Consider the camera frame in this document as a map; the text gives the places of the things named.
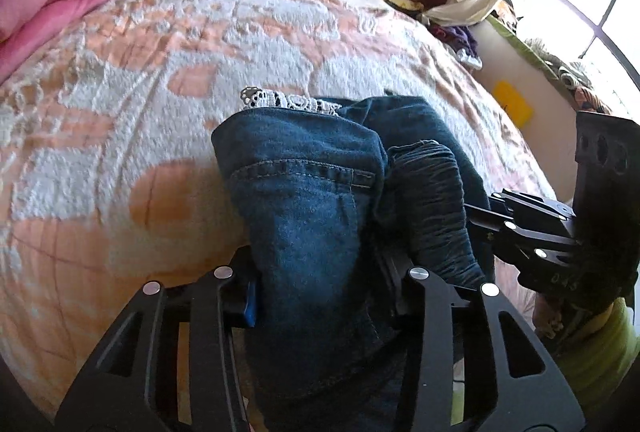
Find purple cloth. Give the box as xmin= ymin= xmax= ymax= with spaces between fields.
xmin=429 ymin=23 xmax=484 ymax=72

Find blue denim jeans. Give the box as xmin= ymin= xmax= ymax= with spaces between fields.
xmin=211 ymin=86 xmax=497 ymax=432

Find person's right hand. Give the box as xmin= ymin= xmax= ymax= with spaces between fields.
xmin=531 ymin=295 xmax=568 ymax=343

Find peach and white bedspread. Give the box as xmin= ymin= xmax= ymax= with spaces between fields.
xmin=0 ymin=0 xmax=551 ymax=423

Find pile of cloths on windowsill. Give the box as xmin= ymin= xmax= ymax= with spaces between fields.
xmin=557 ymin=60 xmax=618 ymax=114

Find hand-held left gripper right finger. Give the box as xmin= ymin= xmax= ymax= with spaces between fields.
xmin=382 ymin=256 xmax=587 ymax=432

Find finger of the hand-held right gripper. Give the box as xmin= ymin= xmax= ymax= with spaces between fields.
xmin=464 ymin=189 xmax=577 ymax=234
xmin=491 ymin=220 xmax=582 ymax=274

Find yellow flat item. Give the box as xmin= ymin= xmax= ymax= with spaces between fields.
xmin=492 ymin=80 xmax=535 ymax=128

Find green cloth on windowsill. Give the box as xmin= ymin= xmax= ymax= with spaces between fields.
xmin=486 ymin=14 xmax=568 ymax=82

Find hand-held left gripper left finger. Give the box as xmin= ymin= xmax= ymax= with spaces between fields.
xmin=55 ymin=246 xmax=259 ymax=432

